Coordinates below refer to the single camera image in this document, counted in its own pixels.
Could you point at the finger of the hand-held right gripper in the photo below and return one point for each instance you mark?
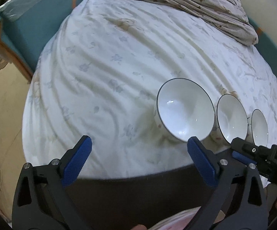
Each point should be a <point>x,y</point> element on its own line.
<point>253,149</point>
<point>242,157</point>

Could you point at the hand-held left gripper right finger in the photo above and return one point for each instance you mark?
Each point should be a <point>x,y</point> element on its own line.
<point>202,163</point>

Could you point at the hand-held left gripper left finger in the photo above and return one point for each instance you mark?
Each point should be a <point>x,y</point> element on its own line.
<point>77,163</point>

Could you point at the white fish-print bowl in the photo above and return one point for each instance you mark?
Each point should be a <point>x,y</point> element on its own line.
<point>231,119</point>
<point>259,127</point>
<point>184,110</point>

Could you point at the large pink strawberry plate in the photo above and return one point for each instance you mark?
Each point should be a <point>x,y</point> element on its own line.
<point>191,211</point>

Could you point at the black board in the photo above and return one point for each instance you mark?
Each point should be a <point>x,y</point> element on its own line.
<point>128,196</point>

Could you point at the white floral bed sheet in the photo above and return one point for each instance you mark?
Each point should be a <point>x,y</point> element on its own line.
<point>104,76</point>

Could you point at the grey printed duvet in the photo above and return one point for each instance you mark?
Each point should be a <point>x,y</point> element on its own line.
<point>200,4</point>

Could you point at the teal padded bed frame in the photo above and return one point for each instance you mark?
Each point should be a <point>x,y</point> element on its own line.
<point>21,28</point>

